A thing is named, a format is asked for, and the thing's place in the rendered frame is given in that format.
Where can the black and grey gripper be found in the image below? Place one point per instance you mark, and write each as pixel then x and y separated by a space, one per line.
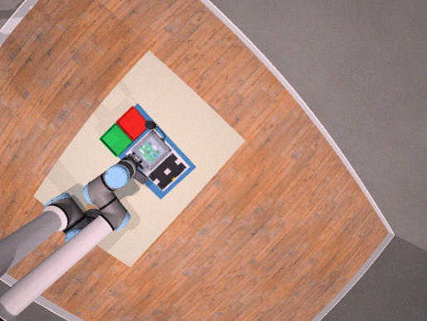
pixel 128 157

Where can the red bin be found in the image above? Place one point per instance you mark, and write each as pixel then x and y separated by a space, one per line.
pixel 133 123

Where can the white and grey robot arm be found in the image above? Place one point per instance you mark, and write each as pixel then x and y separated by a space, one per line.
pixel 62 213

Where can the green bin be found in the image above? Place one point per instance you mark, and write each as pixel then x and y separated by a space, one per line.
pixel 115 140

